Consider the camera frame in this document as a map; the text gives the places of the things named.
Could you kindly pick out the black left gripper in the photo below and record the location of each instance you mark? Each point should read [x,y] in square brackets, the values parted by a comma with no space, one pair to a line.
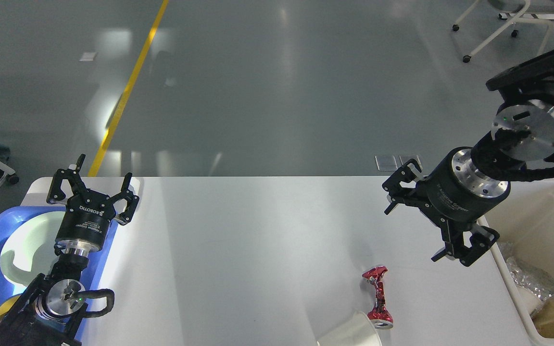
[85,223]

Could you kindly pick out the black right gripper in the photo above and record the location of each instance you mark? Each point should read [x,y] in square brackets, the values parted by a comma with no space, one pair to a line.
[459,190]

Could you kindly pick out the foil sheet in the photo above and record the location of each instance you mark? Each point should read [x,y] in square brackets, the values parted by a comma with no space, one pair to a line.
[536,281]

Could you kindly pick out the crushed red soda can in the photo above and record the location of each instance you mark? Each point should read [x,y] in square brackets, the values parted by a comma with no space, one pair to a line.
[379,315]

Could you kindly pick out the white paper cup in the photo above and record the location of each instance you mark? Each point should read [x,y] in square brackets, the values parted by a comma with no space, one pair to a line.
[356,330]
[532,302]

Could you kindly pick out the dark grey mug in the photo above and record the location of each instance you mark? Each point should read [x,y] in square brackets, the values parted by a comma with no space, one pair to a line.
[7,305]

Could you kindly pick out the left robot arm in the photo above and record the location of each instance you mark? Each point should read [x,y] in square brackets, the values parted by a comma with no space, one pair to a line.
[67,183]

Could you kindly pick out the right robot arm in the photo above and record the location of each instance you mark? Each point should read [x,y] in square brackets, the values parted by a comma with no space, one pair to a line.
[520,145]

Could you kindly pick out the floor outlet cover right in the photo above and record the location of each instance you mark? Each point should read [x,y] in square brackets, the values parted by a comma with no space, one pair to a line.
[406,158]

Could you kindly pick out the floor outlet cover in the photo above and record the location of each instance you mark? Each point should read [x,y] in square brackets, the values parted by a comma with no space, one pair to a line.
[386,163]
[406,158]

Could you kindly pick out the floor outlet cover left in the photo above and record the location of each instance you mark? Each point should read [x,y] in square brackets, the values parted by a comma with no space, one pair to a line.
[386,163]

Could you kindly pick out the beige waste bin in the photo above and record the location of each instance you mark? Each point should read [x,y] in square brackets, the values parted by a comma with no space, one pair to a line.
[525,219]

